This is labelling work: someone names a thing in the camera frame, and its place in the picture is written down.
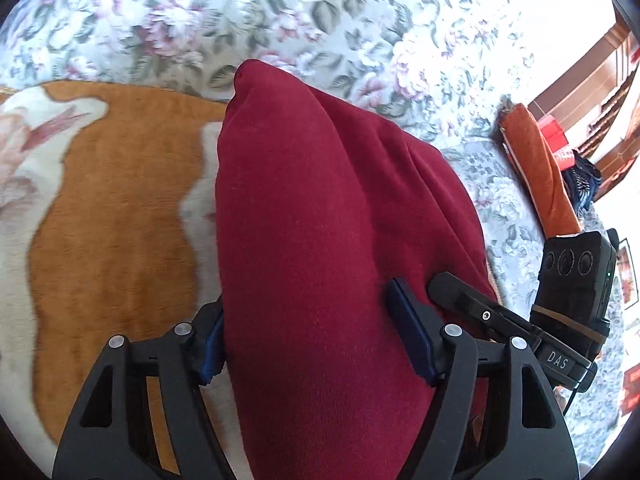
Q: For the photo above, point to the dark red pants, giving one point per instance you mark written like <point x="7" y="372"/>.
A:
<point x="325" y="210"/>

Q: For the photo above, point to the floral bed sheet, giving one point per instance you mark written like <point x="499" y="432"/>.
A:
<point x="250" y="10"/>

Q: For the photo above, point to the orange and cream plush blanket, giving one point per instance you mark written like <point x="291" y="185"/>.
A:
<point x="110" y="210"/>

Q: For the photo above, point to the dark striped cloth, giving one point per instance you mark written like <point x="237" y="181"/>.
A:
<point x="582" y="180"/>

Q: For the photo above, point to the red box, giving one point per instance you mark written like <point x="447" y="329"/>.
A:
<point x="552" y="132"/>

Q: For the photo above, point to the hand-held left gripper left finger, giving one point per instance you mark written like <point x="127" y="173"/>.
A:
<point x="215" y="350"/>

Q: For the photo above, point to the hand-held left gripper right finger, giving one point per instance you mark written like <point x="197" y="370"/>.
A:
<point x="410" y="330"/>

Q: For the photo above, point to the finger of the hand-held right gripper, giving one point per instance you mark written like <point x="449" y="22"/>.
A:
<point x="480" y="312"/>

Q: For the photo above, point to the orange folded cloth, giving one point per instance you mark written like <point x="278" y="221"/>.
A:
<point x="540" y="175"/>

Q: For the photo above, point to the brown wooden furniture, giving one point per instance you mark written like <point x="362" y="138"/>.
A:
<point x="600" y="75"/>

